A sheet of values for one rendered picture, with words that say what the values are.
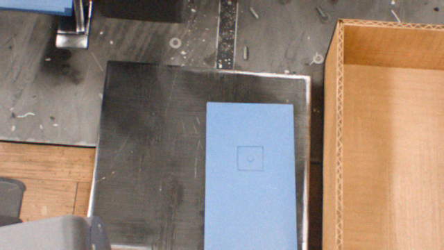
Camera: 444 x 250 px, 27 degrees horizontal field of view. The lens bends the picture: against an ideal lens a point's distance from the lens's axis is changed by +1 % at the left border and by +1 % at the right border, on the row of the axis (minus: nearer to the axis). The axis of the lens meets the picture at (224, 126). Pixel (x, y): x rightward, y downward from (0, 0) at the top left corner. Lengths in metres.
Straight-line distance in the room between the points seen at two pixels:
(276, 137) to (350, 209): 0.08
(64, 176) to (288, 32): 0.23
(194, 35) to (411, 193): 0.23
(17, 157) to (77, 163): 0.05
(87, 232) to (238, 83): 0.37
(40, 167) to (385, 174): 0.28
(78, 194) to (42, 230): 0.34
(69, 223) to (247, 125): 0.36
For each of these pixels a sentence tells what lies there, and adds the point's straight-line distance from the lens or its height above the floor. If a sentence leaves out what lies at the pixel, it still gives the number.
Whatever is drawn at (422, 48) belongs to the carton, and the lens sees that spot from 0.76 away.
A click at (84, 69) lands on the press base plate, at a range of 0.77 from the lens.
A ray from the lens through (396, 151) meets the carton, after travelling 0.75.
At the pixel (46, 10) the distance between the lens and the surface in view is 0.67.
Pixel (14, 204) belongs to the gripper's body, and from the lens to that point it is 0.50.
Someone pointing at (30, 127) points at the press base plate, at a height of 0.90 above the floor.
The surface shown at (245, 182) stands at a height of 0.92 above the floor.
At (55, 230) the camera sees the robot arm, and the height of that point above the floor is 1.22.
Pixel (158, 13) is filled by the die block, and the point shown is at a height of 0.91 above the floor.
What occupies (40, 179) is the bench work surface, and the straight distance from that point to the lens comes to 0.73.
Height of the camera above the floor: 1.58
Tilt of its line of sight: 66 degrees down
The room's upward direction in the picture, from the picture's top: 7 degrees clockwise
